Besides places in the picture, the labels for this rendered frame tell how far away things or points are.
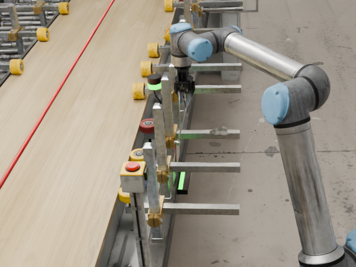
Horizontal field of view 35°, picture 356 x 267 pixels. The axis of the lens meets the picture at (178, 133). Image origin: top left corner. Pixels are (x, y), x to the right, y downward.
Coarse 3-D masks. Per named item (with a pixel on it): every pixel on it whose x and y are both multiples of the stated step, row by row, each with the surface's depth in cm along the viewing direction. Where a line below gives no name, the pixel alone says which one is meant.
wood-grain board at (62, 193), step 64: (128, 0) 411; (64, 64) 320; (128, 64) 315; (0, 128) 263; (64, 128) 259; (128, 128) 255; (0, 192) 220; (64, 192) 217; (0, 256) 189; (64, 256) 187
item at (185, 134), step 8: (144, 136) 259; (152, 136) 259; (176, 136) 258; (184, 136) 257; (192, 136) 257; (200, 136) 256; (208, 136) 256; (216, 136) 256; (224, 136) 255; (232, 136) 255
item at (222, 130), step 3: (222, 126) 257; (213, 129) 256; (216, 129) 255; (219, 129) 255; (222, 129) 253; (225, 129) 256; (210, 132) 255; (213, 132) 254; (216, 132) 253; (219, 132) 254; (222, 132) 253; (225, 132) 253; (228, 132) 254; (225, 135) 253
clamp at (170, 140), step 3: (174, 126) 260; (174, 129) 258; (177, 129) 263; (174, 132) 255; (174, 135) 254; (165, 138) 253; (168, 138) 252; (171, 138) 252; (174, 138) 252; (168, 141) 252; (171, 141) 251; (174, 141) 253; (168, 144) 252; (171, 144) 252; (174, 144) 252; (168, 147) 253; (171, 147) 253
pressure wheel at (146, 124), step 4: (144, 120) 259; (148, 120) 259; (152, 120) 259; (140, 124) 256; (144, 124) 256; (148, 124) 256; (152, 124) 256; (140, 128) 257; (144, 128) 255; (148, 128) 254; (152, 128) 255; (144, 132) 256; (148, 132) 255; (152, 132) 256
